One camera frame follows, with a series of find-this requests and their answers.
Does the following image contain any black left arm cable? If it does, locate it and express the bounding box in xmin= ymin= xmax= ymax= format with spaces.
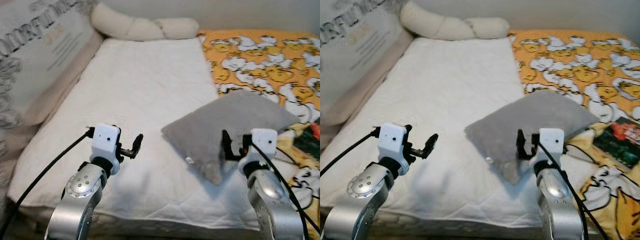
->
xmin=0 ymin=127 xmax=96 ymax=238
xmin=320 ymin=127 xmax=381 ymax=177

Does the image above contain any dark book with red cover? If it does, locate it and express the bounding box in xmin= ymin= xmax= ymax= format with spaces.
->
xmin=592 ymin=116 xmax=640 ymax=169
xmin=293 ymin=122 xmax=321 ymax=162

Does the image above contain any white quilted mattress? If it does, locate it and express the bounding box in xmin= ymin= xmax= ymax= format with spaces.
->
xmin=320 ymin=36 xmax=601 ymax=238
xmin=7 ymin=37 xmax=321 ymax=236

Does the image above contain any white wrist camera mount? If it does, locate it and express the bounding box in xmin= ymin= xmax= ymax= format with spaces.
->
xmin=91 ymin=124 xmax=122 ymax=175
xmin=531 ymin=128 xmax=566 ymax=168
xmin=377 ymin=123 xmax=408 ymax=176
xmin=245 ymin=128 xmax=279 ymax=168

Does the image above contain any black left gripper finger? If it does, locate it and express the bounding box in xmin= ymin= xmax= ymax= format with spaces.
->
xmin=424 ymin=133 xmax=440 ymax=159
xmin=130 ymin=133 xmax=145 ymax=160

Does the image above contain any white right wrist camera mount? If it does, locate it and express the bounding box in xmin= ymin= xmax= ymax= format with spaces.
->
xmin=531 ymin=128 xmax=566 ymax=168
xmin=245 ymin=128 xmax=279 ymax=168

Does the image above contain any orange duck-print blanket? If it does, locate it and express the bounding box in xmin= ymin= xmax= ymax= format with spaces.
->
xmin=197 ymin=29 xmax=321 ymax=240
xmin=507 ymin=29 xmax=640 ymax=240

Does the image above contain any cream braided long pillow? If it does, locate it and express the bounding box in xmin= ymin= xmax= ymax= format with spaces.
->
xmin=90 ymin=2 xmax=200 ymax=42
xmin=400 ymin=1 xmax=511 ymax=42

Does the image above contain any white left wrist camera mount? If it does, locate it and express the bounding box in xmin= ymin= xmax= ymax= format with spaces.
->
xmin=91 ymin=124 xmax=122 ymax=175
xmin=377 ymin=123 xmax=408 ymax=176

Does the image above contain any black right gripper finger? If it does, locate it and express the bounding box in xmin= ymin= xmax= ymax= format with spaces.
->
xmin=515 ymin=129 xmax=528 ymax=161
xmin=221 ymin=129 xmax=234 ymax=161

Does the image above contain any grey square pillow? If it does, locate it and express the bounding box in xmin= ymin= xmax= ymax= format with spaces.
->
xmin=161 ymin=90 xmax=301 ymax=187
xmin=464 ymin=90 xmax=601 ymax=185

